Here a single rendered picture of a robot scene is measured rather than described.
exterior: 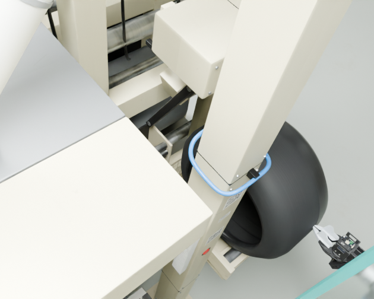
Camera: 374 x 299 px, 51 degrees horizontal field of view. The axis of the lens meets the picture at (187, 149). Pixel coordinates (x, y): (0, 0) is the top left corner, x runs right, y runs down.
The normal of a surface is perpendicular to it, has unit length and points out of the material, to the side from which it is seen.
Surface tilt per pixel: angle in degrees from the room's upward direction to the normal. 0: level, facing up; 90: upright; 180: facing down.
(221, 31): 0
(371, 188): 0
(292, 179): 28
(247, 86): 90
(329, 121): 0
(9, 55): 94
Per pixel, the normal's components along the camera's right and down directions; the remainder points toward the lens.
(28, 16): 0.69, 0.68
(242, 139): -0.76, 0.47
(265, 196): -0.19, 0.19
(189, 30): 0.14, -0.55
